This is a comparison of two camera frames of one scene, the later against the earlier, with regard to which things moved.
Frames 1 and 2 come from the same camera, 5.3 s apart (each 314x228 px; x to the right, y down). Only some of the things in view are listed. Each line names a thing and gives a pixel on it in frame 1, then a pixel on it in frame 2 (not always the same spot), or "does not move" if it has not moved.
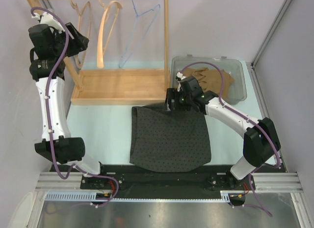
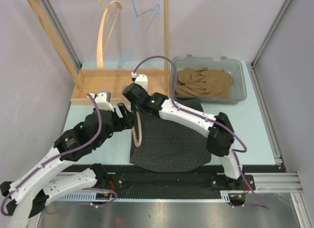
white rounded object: x=21 y=217 does not move
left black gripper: x=79 y=43 -> x=129 y=116
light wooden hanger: x=101 y=50 does not move
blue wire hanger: x=138 y=15 does not move
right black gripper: x=172 y=93 -> x=133 y=108
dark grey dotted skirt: x=162 y=140 does not move
